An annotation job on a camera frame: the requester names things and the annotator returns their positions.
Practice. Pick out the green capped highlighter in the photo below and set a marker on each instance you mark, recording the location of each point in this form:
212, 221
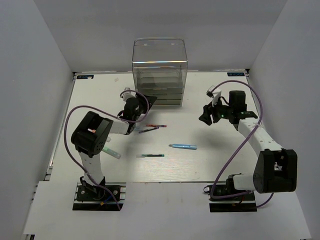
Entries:
111, 152

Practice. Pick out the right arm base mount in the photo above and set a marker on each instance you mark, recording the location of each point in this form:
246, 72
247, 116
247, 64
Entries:
239, 204

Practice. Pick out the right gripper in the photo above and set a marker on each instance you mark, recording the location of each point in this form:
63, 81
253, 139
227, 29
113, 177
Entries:
208, 110

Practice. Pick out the clear acrylic drawer organizer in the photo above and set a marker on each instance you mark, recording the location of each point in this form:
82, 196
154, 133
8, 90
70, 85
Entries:
159, 68

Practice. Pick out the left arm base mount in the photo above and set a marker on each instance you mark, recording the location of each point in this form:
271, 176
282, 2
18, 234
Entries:
85, 200

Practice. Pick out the green black gel pen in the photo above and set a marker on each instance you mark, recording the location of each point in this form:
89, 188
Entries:
150, 155

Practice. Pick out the right blue corner label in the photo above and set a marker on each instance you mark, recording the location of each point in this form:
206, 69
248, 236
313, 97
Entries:
235, 74

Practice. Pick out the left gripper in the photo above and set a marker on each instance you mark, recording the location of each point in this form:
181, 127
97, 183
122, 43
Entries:
152, 99

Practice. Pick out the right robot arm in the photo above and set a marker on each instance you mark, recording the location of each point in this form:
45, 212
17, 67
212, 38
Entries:
276, 168

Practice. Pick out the left blue corner label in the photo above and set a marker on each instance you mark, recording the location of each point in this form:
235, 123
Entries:
84, 77

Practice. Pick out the purple gel pen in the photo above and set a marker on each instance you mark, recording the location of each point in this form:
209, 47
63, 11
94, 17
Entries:
148, 130

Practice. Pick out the red gel pen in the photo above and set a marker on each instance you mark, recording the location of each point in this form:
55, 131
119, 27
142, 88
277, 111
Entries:
156, 125

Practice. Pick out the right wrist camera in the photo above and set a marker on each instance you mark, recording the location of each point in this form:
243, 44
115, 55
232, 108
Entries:
214, 93

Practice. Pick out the blue corner label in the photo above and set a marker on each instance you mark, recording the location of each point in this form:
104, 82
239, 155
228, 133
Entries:
84, 77
235, 74

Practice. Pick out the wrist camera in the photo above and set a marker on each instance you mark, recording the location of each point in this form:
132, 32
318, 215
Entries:
127, 94
214, 93

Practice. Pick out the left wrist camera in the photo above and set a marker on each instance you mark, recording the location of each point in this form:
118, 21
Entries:
127, 94

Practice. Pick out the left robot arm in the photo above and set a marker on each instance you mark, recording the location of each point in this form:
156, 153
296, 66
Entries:
91, 134

